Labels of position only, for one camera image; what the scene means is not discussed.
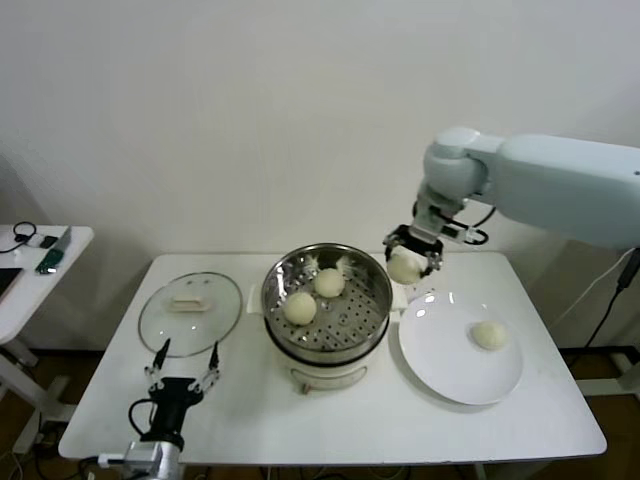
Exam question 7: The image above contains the white electric cooker base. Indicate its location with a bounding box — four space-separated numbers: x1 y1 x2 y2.
248 279 409 397

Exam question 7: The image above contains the black looped cable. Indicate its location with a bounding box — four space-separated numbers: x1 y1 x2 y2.
0 222 37 253

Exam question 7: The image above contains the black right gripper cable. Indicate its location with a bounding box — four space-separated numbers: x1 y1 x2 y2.
462 206 498 246

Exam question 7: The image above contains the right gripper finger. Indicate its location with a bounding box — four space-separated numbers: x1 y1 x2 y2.
419 251 446 279
382 230 404 264

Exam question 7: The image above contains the white side table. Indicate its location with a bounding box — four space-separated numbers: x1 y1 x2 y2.
0 224 96 416

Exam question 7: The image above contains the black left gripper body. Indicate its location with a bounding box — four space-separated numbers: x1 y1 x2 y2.
146 378 205 442

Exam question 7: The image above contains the glass lid with white handle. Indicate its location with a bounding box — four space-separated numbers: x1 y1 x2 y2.
138 271 245 359

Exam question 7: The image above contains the stainless steel steamer pot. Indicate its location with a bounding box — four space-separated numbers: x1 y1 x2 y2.
261 243 394 369

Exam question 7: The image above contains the white steamed baozi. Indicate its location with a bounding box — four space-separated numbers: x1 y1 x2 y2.
283 292 318 327
387 252 424 286
313 268 345 299
469 321 510 351

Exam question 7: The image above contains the green circuit board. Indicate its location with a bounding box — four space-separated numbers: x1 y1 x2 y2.
34 248 66 275

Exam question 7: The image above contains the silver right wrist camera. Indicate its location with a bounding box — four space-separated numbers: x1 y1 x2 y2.
439 221 489 246

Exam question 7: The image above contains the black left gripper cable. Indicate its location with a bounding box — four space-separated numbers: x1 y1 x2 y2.
128 397 157 442

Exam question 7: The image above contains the black cable with adapter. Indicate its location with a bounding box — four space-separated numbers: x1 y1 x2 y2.
587 252 640 350

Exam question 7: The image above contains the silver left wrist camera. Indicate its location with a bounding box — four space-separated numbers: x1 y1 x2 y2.
97 441 167 480

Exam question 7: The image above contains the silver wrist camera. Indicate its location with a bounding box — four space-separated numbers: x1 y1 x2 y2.
97 441 167 480
439 221 489 246

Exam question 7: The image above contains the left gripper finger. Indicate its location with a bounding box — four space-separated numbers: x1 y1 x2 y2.
192 341 223 395
144 338 172 392

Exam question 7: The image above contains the white power cable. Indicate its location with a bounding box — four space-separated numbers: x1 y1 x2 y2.
559 247 640 324

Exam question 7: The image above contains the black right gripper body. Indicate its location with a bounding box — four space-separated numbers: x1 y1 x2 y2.
396 223 445 257

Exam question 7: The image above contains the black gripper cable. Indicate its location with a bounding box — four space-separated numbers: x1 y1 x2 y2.
128 397 157 442
462 206 498 246

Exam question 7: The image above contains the white round plate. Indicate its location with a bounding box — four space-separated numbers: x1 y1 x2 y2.
398 291 525 406

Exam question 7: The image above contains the dark tablet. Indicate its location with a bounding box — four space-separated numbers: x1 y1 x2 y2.
0 267 25 304

